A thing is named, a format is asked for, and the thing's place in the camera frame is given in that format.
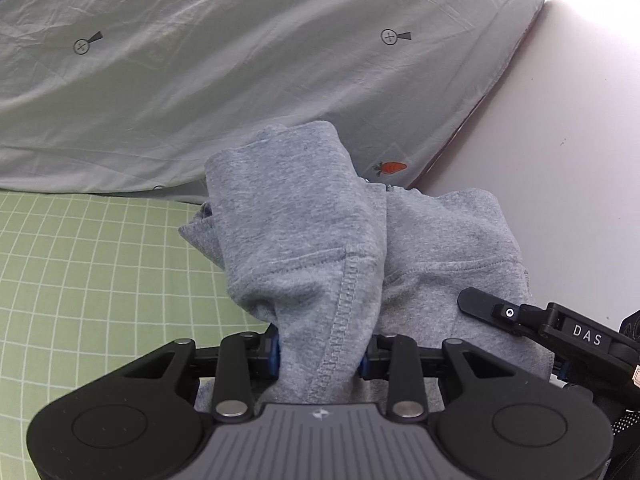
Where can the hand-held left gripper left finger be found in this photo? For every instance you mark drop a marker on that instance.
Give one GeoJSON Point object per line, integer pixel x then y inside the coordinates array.
{"type": "Point", "coordinates": [271, 360]}

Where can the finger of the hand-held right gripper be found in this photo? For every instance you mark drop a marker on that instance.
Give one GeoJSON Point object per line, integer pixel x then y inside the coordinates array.
{"type": "Point", "coordinates": [480, 304]}
{"type": "Point", "coordinates": [563, 371]}

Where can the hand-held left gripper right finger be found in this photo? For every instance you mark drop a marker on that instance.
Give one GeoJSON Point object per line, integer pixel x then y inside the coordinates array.
{"type": "Point", "coordinates": [365, 365]}

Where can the grey zip hoodie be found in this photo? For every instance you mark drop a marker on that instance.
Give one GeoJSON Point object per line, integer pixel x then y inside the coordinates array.
{"type": "Point", "coordinates": [300, 210]}

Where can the dark dotted cloth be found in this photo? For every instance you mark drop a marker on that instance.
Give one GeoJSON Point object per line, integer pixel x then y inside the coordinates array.
{"type": "Point", "coordinates": [627, 445]}

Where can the green checked bed sheet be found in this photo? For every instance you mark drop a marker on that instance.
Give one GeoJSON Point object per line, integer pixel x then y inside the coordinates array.
{"type": "Point", "coordinates": [100, 270]}

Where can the carrot printed grey sheet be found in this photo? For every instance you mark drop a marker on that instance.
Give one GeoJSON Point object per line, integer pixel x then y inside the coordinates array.
{"type": "Point", "coordinates": [200, 85]}

